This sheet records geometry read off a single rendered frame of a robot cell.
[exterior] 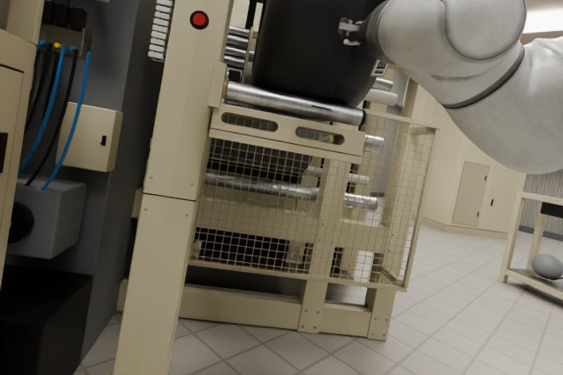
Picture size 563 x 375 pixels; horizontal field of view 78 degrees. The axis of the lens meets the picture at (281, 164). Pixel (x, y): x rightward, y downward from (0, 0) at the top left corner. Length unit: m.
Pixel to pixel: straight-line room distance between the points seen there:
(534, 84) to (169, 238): 0.79
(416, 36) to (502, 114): 0.14
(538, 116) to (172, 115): 0.72
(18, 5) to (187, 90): 0.35
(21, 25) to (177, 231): 0.53
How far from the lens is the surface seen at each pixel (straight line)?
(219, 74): 0.78
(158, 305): 0.99
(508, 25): 0.38
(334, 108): 0.84
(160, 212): 0.92
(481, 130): 0.47
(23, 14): 0.85
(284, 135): 0.79
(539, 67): 0.46
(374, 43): 0.51
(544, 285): 3.45
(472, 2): 0.36
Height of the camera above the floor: 0.79
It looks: 3 degrees down
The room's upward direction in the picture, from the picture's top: 11 degrees clockwise
